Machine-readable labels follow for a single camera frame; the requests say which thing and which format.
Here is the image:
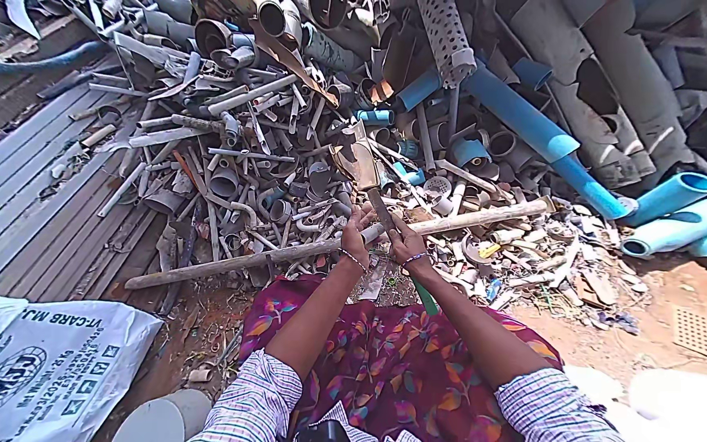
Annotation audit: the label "person's left hand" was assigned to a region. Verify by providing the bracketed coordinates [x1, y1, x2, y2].
[339, 204, 378, 268]

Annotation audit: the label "person's right hand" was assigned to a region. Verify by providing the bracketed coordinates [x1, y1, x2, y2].
[388, 212, 429, 268]

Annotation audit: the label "long blade with green handle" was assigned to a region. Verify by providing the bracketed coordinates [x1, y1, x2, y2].
[366, 186, 439, 316]

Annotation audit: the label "person's right forearm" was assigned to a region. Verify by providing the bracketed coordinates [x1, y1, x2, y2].
[401, 252, 626, 442]

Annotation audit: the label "person's left forearm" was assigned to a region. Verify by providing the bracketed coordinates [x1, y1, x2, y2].
[188, 247, 370, 442]

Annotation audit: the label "broken beige pipe piece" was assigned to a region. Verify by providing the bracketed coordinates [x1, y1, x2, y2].
[331, 120, 381, 192]

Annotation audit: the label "bright blue pipe coupling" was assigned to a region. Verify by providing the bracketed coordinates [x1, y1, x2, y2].
[354, 109, 396, 126]

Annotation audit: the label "pile of pipe scraps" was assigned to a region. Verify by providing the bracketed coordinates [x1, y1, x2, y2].
[37, 0, 652, 335]

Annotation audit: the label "person's legs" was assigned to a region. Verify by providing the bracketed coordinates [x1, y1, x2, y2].
[239, 274, 565, 442]

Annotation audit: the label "long wooden pole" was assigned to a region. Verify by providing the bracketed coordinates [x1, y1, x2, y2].
[124, 196, 556, 291]

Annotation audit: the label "short blue pipe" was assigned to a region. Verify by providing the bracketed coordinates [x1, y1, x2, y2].
[397, 68, 443, 112]

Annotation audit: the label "long thick blue pipe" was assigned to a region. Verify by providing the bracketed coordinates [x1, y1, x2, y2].
[463, 58, 581, 164]

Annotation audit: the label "perforated grey pipe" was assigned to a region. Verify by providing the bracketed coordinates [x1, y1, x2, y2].
[417, 0, 477, 90]

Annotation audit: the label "thin blue pipe length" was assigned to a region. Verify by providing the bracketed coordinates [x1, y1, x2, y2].
[551, 153, 638, 221]

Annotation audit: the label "black device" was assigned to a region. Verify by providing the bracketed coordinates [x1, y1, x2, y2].
[296, 420, 351, 442]

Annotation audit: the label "heap of large grey pipes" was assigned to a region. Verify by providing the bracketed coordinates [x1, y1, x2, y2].
[493, 0, 707, 191]

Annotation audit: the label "blue open-ended pipe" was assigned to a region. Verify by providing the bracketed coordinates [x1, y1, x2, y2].
[622, 171, 707, 227]

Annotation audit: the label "grey-white round container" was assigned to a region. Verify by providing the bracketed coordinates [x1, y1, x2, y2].
[112, 388, 212, 442]

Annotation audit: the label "beige perforated plate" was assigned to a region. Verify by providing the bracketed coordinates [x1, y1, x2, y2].
[672, 306, 707, 366]

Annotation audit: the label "stack of grey planks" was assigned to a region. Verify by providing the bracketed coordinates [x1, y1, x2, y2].
[0, 80, 170, 311]

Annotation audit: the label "white sheet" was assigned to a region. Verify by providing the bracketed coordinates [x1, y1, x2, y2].
[628, 368, 707, 442]

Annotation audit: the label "white printed sack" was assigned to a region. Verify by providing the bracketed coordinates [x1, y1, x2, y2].
[0, 295, 164, 442]

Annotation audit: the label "wide blue pipe ring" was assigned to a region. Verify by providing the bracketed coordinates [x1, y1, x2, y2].
[452, 139, 492, 168]

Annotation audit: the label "blue hose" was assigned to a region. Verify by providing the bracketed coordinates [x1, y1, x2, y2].
[0, 41, 110, 76]

